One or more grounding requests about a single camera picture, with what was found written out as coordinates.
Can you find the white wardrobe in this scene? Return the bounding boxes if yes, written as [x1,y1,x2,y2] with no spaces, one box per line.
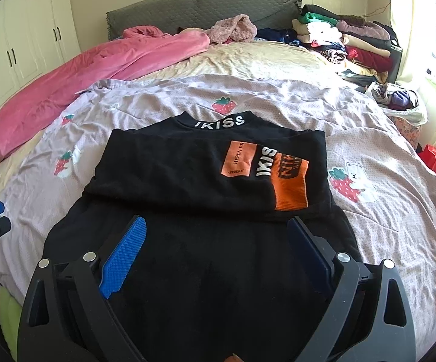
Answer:
[0,0,82,100]

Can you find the white bag of clothes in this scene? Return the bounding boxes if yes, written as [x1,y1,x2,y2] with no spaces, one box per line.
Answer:
[365,82,429,127]

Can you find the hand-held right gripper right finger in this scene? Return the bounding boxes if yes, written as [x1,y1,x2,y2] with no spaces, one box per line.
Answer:
[287,217,417,362]

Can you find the pink fuzzy garment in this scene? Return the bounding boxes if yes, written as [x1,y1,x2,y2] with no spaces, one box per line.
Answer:
[210,14,258,45]

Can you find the beige bed sheet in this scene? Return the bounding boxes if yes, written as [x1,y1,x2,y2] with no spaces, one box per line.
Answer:
[0,41,339,197]

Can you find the pink quilt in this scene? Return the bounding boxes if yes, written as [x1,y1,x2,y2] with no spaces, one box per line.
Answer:
[0,26,211,168]

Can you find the navy blue clothes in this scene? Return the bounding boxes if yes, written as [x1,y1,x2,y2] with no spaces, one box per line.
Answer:
[256,27,300,47]

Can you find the pink floral box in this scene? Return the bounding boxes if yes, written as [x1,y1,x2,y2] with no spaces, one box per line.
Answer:
[392,115,424,149]

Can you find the black sweater with orange cuffs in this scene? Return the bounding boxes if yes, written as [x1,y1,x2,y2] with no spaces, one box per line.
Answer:
[42,111,358,362]

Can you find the cream curtain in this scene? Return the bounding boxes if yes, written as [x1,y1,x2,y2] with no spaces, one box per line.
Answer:
[390,0,436,204]

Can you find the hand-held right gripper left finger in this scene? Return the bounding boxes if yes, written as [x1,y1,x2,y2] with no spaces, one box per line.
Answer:
[17,215,147,362]

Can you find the lilac strawberry printed blanket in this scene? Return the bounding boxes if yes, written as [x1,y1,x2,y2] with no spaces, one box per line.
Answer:
[0,75,436,348]

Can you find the grey quilted headboard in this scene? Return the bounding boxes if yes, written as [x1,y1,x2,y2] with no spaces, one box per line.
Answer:
[106,0,302,42]

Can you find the red plastic bag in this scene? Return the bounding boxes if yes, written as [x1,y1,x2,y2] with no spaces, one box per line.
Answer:
[418,144,436,193]

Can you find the stack of folded clothes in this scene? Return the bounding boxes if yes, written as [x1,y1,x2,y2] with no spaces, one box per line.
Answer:
[293,5,403,85]

